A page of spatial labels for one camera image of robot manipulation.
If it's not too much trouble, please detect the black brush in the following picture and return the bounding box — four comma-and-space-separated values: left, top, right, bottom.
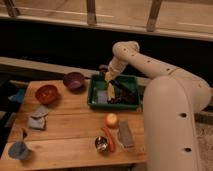
99, 64, 134, 96

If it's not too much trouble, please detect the blue cup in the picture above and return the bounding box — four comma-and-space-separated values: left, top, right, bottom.
8, 141, 30, 160

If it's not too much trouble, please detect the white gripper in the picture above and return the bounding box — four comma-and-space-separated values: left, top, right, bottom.
105, 59, 125, 82

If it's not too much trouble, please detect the dark grapes bunch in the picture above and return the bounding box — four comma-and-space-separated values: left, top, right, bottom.
109, 91, 135, 104

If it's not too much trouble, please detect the purple bowl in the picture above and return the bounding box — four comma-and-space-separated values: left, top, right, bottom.
63, 72, 85, 90

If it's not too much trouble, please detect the orange carrot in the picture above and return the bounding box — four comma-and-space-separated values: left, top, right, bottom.
101, 127, 115, 152

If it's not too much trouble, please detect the green plastic tray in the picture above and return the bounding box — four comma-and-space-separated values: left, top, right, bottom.
87, 75, 140, 110

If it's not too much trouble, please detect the orange fruit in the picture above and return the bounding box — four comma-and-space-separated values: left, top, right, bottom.
105, 113, 119, 128

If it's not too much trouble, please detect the grey cloth lower left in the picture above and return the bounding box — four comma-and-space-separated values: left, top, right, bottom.
28, 117, 46, 130

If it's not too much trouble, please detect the blue sponge in tray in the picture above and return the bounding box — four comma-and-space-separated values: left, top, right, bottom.
97, 90, 107, 104

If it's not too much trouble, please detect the small metal cup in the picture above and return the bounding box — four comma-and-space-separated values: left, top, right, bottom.
95, 136, 108, 152

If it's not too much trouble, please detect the red bowl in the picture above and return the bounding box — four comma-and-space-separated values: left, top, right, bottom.
35, 85, 59, 105

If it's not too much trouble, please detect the grey cloth upper left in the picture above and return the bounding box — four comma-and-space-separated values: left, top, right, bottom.
31, 105, 49, 118

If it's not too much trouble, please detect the yellow corn cob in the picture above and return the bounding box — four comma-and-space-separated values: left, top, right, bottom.
107, 83, 115, 101

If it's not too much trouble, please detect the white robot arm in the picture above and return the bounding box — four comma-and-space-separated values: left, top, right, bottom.
107, 41, 211, 171

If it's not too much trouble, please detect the blue cloth off table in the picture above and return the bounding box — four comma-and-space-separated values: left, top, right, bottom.
9, 89, 26, 103

